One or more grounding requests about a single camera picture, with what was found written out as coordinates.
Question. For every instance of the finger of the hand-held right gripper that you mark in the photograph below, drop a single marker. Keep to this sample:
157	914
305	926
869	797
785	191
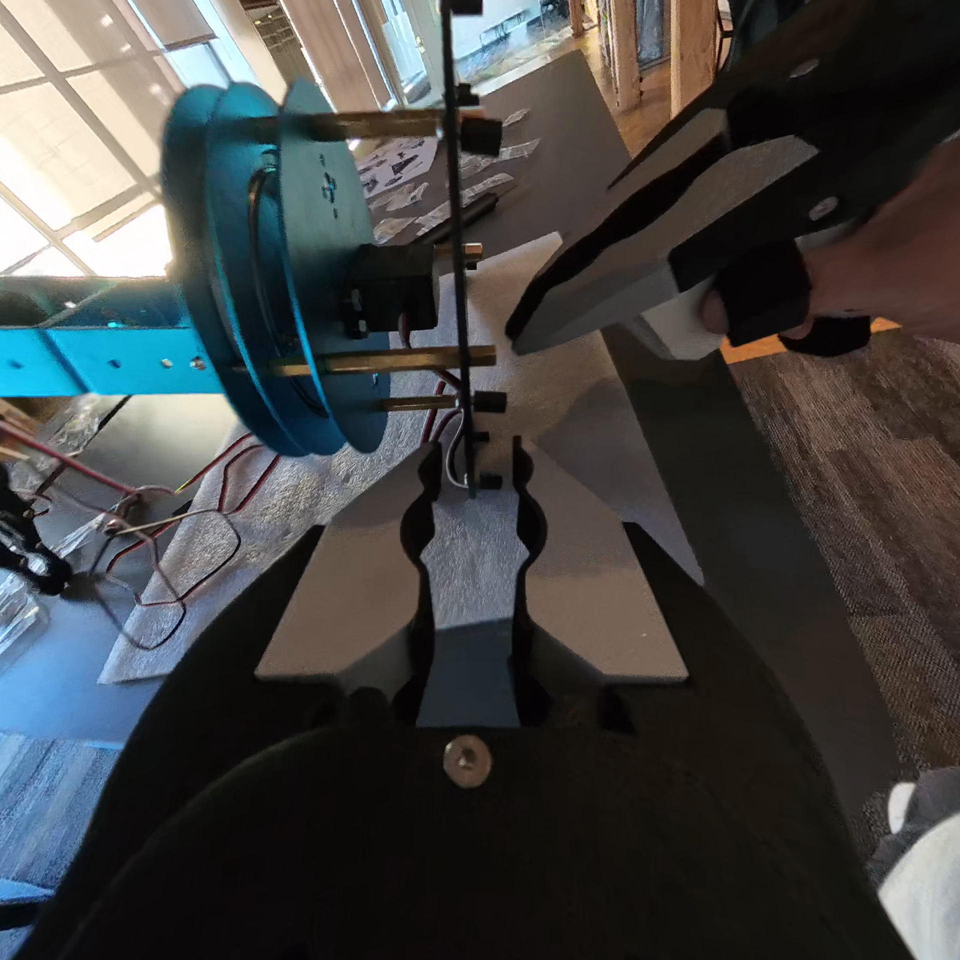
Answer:
675	154
615	300

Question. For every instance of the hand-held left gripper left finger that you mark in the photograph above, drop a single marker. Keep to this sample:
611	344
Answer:
352	600

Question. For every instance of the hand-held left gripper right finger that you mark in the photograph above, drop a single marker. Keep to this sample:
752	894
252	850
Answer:
600	600

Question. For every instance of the blue hobby robot arm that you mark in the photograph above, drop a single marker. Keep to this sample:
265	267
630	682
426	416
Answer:
315	262

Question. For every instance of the dark grey desk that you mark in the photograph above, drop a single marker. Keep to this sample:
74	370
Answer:
750	562

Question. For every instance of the person's right hand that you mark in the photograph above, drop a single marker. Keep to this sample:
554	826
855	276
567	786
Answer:
900	262

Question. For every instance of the grey foam sheet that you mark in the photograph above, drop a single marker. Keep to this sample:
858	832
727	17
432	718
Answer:
570	420

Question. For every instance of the group of small parts bags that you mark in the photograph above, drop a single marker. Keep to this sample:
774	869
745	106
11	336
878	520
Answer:
517	146

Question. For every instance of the black screwdriver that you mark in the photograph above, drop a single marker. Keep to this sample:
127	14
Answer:
484	206

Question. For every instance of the printed instruction sheet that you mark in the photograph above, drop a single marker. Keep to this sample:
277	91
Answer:
397	165

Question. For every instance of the black robot claw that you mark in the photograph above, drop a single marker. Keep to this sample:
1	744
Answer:
34	566

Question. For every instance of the crumpled clear plastic wrap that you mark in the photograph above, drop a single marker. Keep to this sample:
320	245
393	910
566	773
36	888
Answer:
82	424

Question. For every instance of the clear plastic bag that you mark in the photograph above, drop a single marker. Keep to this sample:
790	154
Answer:
15	615

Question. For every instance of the person's white shoe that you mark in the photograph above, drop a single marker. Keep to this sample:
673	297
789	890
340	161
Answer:
900	806

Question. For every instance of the person's grey trouser leg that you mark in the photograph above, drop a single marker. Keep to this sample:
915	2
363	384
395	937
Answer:
937	802

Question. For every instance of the person's white shirt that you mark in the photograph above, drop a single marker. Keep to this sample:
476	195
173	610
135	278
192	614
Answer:
926	900

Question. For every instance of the large glass window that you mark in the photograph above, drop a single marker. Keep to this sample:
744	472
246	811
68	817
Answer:
67	187

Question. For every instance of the beige roller blind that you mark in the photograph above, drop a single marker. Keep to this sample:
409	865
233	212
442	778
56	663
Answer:
172	22

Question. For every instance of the wooden post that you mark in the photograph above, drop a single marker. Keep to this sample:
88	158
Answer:
625	52
694	52

